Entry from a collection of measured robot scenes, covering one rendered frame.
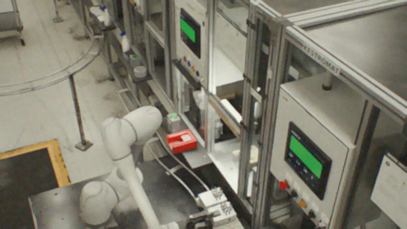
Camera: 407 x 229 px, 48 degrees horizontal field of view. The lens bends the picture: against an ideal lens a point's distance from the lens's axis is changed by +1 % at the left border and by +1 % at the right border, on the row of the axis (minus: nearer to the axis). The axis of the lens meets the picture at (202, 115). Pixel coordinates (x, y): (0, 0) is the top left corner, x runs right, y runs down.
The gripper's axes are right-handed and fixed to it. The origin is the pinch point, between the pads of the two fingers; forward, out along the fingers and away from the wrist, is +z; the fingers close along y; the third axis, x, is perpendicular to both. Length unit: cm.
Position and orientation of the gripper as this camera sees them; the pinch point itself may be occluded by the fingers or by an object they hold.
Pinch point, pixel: (213, 217)
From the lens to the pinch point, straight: 247.6
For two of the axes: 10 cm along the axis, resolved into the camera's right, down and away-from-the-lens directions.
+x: -4.0, -5.5, 7.4
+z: 9.2, -2.3, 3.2
